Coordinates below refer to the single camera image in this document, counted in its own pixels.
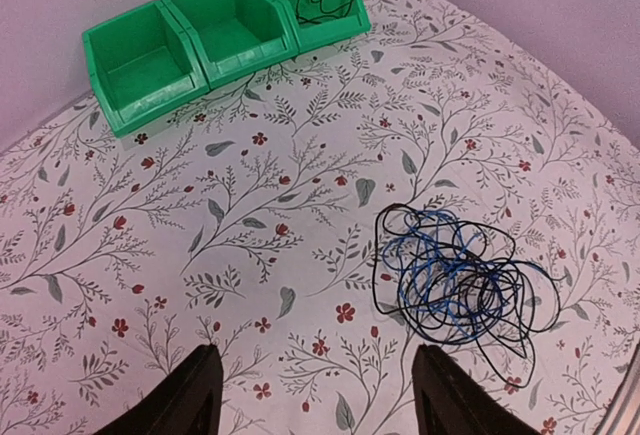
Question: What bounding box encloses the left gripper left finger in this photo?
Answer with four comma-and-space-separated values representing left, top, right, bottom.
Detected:
97, 344, 223, 435

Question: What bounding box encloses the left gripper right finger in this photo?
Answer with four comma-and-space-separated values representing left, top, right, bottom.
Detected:
412, 345, 536, 435

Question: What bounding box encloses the black cable tangle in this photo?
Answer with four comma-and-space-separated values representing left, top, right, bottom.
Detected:
370, 203, 575, 389

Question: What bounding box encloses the blue cable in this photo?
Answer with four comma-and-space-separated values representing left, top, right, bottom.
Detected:
382, 208, 526, 344

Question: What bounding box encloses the floral table mat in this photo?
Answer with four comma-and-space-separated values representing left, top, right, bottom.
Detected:
1, 0, 639, 434

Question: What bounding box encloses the left green bin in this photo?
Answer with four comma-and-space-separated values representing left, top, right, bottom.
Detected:
82, 1, 209, 138

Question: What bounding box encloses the green bin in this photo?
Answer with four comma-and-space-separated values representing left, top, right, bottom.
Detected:
82, 1, 209, 138
238, 0, 372, 54
162, 0, 298, 90

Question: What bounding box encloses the middle green bin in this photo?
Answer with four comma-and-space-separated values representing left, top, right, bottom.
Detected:
162, 0, 298, 90

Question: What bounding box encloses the right green bin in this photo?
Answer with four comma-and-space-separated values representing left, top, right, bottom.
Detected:
238, 0, 372, 54

